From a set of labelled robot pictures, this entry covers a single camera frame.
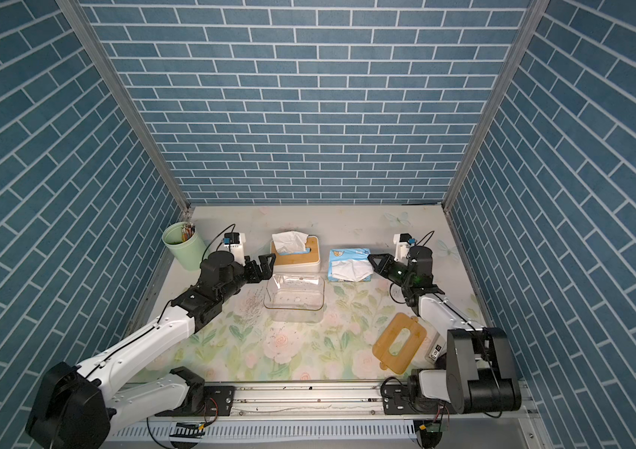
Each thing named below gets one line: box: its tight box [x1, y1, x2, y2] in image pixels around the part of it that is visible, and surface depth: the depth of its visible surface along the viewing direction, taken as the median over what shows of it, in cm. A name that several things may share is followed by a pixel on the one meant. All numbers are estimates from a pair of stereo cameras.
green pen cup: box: [161, 221, 207, 272], surface depth 93 cm
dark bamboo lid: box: [372, 312, 428, 376], surface depth 86 cm
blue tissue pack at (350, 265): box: [327, 247, 375, 283], surface depth 86 cm
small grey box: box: [424, 333, 448, 364], surface depth 81 cm
